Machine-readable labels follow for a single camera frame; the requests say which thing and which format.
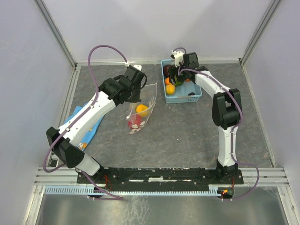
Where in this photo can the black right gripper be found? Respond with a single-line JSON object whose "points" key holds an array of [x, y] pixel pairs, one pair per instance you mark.
{"points": [[173, 70]]}

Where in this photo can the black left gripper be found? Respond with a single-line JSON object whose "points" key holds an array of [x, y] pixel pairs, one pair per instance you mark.
{"points": [[137, 98]]}

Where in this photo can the green yellow toy mango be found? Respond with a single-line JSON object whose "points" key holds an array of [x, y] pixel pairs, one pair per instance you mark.
{"points": [[142, 110]]}

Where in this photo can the clear dotted zip top bag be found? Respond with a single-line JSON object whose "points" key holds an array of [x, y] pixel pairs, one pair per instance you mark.
{"points": [[148, 98]]}

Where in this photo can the red toy apple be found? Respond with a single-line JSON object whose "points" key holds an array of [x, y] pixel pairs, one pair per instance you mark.
{"points": [[134, 121]]}

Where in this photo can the green toy lime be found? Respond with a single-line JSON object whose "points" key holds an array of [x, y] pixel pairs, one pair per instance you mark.
{"points": [[177, 84]]}

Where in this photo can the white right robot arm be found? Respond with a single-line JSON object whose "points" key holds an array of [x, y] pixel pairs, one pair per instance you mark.
{"points": [[226, 108]]}

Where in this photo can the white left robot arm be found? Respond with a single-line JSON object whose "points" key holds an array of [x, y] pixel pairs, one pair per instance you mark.
{"points": [[111, 93]]}

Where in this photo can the dark maroon toy fruit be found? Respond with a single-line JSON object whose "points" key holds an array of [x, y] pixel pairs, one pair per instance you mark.
{"points": [[166, 70]]}

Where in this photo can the light blue plastic basket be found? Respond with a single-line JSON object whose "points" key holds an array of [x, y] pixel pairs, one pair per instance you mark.
{"points": [[181, 94]]}

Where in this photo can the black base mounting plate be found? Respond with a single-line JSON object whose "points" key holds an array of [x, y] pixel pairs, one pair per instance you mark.
{"points": [[164, 179]]}

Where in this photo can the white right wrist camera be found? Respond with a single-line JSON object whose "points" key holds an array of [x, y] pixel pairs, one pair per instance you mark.
{"points": [[178, 57]]}

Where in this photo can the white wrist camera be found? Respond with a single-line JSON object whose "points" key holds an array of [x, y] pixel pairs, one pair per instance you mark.
{"points": [[136, 66], [178, 57]]}

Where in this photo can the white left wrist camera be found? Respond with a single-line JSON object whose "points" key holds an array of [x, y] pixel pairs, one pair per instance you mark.
{"points": [[136, 66]]}

